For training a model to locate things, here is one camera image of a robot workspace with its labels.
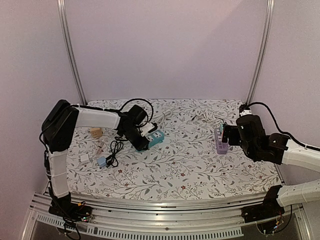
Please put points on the floral table cloth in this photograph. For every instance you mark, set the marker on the floral table cloth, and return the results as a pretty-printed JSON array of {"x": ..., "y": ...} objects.
[{"x": 185, "y": 166}]

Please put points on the purple power strip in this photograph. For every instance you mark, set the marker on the purple power strip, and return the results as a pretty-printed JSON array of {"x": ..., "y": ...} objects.
[{"x": 221, "y": 147}]

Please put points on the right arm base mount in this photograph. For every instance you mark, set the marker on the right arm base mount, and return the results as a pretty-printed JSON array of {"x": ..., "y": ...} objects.
[{"x": 269, "y": 207}]

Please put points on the white charger plug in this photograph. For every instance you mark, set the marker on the white charger plug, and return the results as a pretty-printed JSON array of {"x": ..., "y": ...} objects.
[{"x": 85, "y": 158}]

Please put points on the aluminium front rail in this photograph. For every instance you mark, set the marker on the aluminium front rail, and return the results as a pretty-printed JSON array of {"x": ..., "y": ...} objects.
[{"x": 217, "y": 218}]

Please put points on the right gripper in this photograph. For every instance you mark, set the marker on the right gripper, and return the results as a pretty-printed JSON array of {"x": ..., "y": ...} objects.
[{"x": 232, "y": 135}]

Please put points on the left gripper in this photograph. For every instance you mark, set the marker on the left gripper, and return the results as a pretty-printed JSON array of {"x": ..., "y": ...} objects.
[{"x": 140, "y": 145}]

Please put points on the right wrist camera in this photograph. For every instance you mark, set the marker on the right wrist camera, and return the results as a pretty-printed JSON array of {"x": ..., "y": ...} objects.
[{"x": 244, "y": 110}]

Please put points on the aluminium frame post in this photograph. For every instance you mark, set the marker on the aluminium frame post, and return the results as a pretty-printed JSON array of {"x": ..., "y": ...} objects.
[
  {"x": 262, "y": 50},
  {"x": 61, "y": 6}
]

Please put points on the beige charger plug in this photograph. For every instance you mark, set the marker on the beige charger plug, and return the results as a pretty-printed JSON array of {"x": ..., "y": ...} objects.
[{"x": 96, "y": 132}]

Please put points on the right aluminium frame post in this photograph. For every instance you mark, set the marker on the right aluminium frame post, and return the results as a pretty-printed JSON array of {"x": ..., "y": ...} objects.
[{"x": 262, "y": 50}]

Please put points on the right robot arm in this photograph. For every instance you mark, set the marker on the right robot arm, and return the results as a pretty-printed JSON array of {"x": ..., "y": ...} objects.
[{"x": 277, "y": 148}]

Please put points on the light blue charger plug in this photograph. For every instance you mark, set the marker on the light blue charger plug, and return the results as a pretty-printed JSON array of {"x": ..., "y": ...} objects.
[{"x": 102, "y": 162}]

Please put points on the left aluminium frame post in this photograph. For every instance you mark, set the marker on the left aluminium frame post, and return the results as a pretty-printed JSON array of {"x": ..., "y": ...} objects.
[{"x": 61, "y": 6}]

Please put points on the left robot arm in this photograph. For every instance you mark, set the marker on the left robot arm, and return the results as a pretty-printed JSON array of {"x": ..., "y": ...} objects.
[{"x": 58, "y": 128}]

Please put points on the teal blue power strip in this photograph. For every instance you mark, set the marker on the teal blue power strip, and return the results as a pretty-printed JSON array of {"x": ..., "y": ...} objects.
[{"x": 154, "y": 138}]

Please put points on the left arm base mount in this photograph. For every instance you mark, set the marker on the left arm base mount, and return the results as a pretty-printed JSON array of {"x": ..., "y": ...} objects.
[{"x": 73, "y": 212}]

